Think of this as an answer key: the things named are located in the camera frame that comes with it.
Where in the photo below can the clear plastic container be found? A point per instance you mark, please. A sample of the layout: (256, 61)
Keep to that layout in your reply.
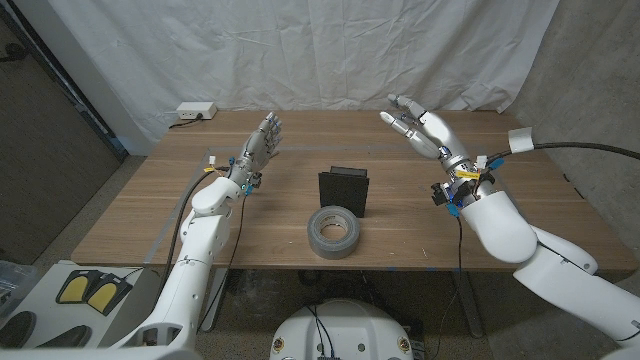
(12, 282)

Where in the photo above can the grey duct tape roll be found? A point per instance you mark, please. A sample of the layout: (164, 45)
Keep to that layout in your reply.
(320, 245)

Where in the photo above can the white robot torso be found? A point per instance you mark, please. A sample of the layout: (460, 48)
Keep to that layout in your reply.
(350, 330)

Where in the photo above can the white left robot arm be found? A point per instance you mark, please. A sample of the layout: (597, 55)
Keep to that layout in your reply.
(197, 240)

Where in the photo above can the white floor board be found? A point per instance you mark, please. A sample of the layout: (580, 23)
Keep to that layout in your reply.
(47, 312)

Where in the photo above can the black foot pedal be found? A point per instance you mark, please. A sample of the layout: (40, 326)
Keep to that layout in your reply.
(67, 337)
(17, 330)

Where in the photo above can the white backdrop cloth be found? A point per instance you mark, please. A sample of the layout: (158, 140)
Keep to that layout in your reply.
(300, 50)

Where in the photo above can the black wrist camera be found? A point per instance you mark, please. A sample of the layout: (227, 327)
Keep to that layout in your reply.
(442, 194)
(254, 181)

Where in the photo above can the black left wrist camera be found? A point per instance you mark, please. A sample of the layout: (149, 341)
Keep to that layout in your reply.
(254, 181)

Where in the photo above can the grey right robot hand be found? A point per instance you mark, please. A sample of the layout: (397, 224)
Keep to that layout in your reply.
(440, 132)

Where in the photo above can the yellow foot pedal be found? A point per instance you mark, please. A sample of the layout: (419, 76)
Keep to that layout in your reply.
(74, 290)
(102, 296)

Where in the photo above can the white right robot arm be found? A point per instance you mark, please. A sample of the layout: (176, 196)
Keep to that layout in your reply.
(500, 225)

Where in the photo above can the dark door panel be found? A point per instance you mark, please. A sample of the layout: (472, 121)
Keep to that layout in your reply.
(45, 165)

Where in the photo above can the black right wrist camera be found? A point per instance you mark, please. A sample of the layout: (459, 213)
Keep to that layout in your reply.
(442, 194)

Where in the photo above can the black box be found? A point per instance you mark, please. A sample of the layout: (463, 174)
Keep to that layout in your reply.
(342, 192)

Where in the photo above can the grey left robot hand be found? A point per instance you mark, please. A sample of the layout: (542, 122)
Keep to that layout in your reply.
(256, 149)

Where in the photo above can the white power strip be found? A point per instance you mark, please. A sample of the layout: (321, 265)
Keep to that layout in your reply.
(196, 110)

